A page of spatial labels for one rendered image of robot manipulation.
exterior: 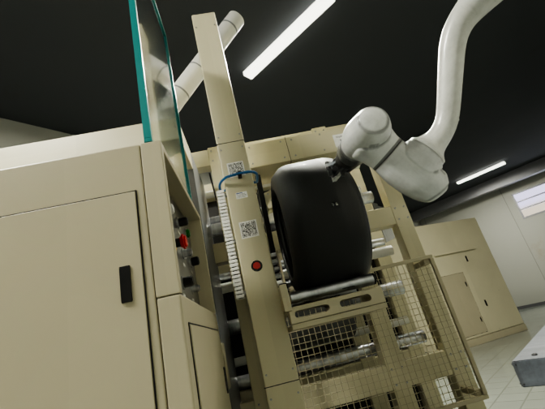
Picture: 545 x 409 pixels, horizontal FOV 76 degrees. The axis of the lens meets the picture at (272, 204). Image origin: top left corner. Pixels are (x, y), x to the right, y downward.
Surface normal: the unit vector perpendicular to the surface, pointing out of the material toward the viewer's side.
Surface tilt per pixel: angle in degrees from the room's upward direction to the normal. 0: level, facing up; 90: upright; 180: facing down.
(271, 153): 90
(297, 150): 90
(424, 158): 106
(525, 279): 90
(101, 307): 90
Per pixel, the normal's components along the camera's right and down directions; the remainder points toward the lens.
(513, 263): -0.69, -0.11
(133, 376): 0.02, -0.37
